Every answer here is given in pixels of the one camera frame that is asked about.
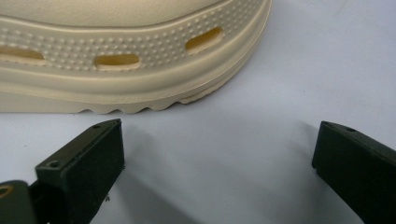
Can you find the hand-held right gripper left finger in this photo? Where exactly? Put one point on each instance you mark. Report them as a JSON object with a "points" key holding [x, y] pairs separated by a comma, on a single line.
{"points": [[81, 165]]}

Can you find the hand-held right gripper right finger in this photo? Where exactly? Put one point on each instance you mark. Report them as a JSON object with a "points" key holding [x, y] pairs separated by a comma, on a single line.
{"points": [[358, 168]]}

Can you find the cream clog shoe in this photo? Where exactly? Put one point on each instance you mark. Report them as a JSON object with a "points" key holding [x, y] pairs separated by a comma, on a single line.
{"points": [[130, 40]]}

